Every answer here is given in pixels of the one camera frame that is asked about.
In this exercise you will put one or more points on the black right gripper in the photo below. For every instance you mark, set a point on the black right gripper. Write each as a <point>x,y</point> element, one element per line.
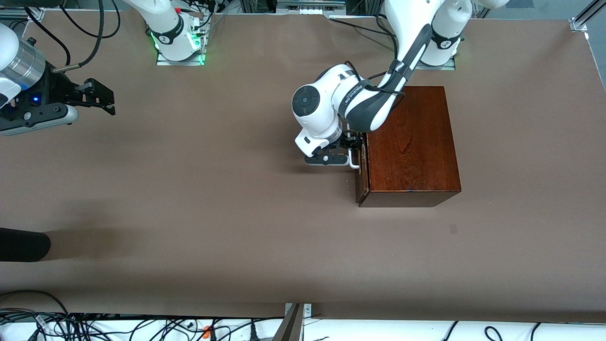
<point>57,88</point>

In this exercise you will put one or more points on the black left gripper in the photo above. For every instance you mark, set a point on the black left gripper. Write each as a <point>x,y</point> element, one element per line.
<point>351,140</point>

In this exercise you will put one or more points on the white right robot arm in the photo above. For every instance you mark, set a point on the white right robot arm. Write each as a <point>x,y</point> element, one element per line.
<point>170,28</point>

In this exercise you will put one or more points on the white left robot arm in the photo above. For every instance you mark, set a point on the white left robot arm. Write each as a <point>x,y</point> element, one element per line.
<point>322,113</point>

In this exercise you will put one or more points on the dark wooden cabinet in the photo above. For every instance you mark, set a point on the dark wooden cabinet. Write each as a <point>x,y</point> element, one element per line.
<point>412,142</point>

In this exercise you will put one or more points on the black foam cylinder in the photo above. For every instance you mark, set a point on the black foam cylinder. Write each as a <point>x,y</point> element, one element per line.
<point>23,244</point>

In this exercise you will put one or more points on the black power plug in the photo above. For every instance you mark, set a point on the black power plug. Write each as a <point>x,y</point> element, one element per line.
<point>253,334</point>

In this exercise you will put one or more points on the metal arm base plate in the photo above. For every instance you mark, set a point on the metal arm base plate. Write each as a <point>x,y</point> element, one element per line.
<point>426,67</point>
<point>163,61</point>

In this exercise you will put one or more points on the aluminium table edge bracket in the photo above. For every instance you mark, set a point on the aluminium table edge bracket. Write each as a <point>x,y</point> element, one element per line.
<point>293,322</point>

